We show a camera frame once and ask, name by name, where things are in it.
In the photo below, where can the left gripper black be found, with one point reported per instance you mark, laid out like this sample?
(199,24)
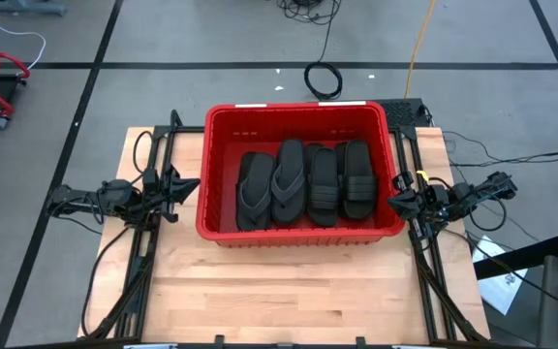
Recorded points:
(163,201)

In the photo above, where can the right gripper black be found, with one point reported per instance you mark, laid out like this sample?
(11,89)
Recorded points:
(431,203)

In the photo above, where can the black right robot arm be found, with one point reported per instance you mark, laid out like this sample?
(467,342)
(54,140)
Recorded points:
(477,191)

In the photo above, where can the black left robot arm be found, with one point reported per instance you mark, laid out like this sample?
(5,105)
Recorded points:
(109,199)

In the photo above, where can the red plastic bin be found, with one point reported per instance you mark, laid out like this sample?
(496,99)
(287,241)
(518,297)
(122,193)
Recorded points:
(211,194)

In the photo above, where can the black perforated box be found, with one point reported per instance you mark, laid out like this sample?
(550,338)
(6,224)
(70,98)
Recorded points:
(402,114)

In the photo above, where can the short white tape strip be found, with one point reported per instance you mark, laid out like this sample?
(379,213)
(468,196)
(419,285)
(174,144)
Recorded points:
(250,105)

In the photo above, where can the long white tape strip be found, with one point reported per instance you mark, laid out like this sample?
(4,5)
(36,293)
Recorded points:
(342,103)

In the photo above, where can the black desk foot bar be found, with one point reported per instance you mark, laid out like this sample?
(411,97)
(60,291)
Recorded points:
(521,257)

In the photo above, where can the white paper sheet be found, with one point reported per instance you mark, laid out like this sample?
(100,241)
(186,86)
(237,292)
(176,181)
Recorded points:
(502,291)

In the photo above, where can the black table clamp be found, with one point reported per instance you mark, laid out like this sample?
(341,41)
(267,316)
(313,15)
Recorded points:
(361,341)
(219,340)

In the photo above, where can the grey stand foot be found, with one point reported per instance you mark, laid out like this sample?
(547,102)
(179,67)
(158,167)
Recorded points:
(22,6)

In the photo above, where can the black aluminium table frame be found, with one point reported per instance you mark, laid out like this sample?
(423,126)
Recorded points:
(163,131)

